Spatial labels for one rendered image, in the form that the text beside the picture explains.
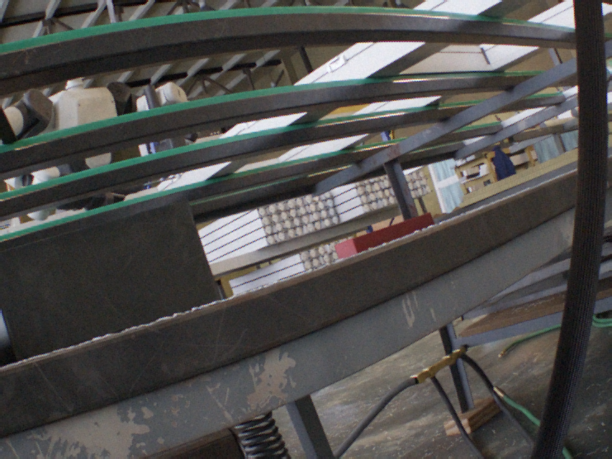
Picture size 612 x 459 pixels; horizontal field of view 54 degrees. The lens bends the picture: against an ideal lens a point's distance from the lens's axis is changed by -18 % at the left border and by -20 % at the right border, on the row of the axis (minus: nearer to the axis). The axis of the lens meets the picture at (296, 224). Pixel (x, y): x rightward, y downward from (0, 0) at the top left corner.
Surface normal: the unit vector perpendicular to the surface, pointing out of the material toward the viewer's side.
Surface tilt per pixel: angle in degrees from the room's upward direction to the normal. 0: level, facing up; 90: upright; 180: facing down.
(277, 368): 90
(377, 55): 90
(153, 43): 90
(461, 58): 90
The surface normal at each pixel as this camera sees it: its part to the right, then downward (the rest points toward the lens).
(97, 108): 0.88, -0.14
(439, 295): 0.56, -0.25
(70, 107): 0.31, -0.06
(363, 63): -0.76, 0.22
